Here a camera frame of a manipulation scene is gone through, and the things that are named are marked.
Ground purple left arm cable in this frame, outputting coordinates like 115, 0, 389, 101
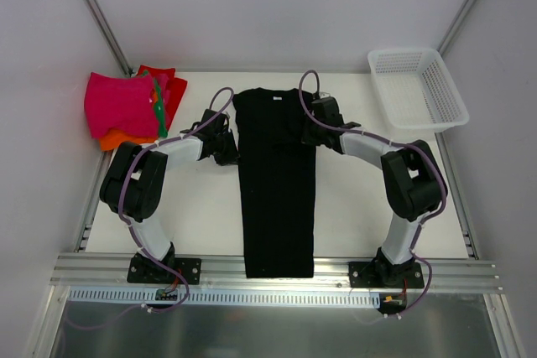
117, 87, 234, 317

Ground black t shirt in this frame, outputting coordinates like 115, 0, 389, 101
233, 88, 316, 278

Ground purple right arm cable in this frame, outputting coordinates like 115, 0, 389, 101
298, 70, 448, 325

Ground left aluminium corner post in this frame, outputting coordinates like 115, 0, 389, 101
83, 0, 133, 77

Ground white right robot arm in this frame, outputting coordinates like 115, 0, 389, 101
303, 96, 448, 288

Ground aluminium front rail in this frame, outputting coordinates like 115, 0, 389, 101
50, 252, 504, 294

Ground orange folded t shirt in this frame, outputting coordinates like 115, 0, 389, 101
98, 88, 159, 153

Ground white plastic basket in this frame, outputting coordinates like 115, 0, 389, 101
368, 48, 469, 143

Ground right aluminium corner post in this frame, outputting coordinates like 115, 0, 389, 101
437, 0, 478, 57

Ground white slotted cable duct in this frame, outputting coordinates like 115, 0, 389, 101
68, 287, 380, 309

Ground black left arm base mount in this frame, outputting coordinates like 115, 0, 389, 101
127, 243, 202, 285

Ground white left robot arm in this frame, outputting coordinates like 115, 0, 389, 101
99, 109, 238, 283

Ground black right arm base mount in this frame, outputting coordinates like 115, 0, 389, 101
348, 248, 425, 289

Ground aluminium corner post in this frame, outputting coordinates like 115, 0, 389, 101
83, 0, 133, 77
437, 0, 478, 57

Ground magenta folded t shirt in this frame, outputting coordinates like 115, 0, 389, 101
84, 72, 159, 138

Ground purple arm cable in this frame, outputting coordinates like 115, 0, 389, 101
298, 70, 448, 325
117, 87, 234, 317

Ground red folded t shirt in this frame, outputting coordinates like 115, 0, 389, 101
137, 65, 187, 129

